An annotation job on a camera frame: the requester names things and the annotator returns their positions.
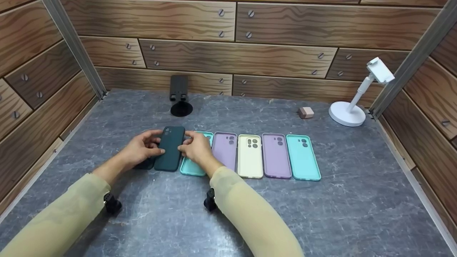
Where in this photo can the black phone case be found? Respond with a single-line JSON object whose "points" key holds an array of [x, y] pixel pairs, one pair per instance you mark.
{"points": [[145, 165]]}

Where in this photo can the person's left thumb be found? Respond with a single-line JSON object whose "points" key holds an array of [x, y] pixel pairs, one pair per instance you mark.
{"points": [[157, 151]]}

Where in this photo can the white phone stand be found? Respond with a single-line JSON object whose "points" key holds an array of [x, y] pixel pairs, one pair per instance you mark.
{"points": [[351, 107]]}

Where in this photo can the small pink cube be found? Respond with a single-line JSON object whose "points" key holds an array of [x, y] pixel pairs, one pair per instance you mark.
{"points": [[306, 112]]}

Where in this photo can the person's right hand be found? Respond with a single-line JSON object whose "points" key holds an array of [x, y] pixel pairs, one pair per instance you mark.
{"points": [[200, 151]]}

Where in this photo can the person's right index finger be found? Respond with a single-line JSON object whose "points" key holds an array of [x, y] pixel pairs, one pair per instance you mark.
{"points": [[194, 135]]}

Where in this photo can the lilac phone case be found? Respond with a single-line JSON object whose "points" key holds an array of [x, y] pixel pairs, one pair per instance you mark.
{"points": [[225, 150]]}

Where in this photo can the black wrist band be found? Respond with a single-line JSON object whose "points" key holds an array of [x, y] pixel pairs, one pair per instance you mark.
{"points": [[112, 204], [210, 200]]}

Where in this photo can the black phone stand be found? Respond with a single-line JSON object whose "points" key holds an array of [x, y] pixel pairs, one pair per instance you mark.
{"points": [[179, 94]]}

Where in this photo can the person's left hand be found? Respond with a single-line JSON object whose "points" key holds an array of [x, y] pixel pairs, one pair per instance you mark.
{"points": [[137, 148]]}

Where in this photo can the cream phone case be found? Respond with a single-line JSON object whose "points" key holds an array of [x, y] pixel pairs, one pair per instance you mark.
{"points": [[250, 160]]}

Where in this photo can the person's right thumb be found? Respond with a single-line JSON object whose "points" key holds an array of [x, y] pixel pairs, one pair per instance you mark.
{"points": [[184, 149]]}

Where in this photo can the person's right forearm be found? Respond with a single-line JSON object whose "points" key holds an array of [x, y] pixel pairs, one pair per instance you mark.
{"points": [[246, 210]]}

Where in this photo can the person's left forearm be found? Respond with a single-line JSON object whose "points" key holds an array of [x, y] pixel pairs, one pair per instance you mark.
{"points": [[68, 210]]}

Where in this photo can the teal phone case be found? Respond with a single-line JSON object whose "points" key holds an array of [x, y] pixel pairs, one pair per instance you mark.
{"points": [[191, 168], [303, 162]]}

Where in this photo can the purple phone case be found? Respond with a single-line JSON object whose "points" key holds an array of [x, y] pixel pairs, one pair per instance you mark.
{"points": [[276, 159]]}

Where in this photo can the person's left index finger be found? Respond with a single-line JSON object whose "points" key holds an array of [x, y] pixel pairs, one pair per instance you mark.
{"points": [[152, 134]]}

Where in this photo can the dark green phone case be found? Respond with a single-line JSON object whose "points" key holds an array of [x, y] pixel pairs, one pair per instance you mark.
{"points": [[170, 157]]}

